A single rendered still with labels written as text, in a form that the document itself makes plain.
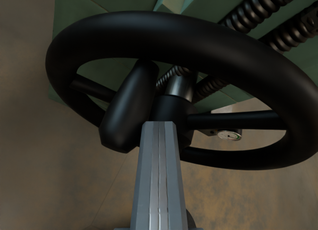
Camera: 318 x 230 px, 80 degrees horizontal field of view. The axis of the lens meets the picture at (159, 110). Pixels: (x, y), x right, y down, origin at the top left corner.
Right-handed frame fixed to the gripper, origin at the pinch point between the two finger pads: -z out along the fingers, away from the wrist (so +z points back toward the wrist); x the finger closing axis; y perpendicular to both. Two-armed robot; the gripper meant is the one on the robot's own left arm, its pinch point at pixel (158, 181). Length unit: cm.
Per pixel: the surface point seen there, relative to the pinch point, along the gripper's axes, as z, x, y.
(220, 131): -29.4, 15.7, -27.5
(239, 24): -12.6, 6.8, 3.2
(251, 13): -12.1, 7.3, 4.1
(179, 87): -15.0, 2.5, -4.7
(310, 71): -24.2, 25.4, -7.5
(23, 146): -48, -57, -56
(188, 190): -54, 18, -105
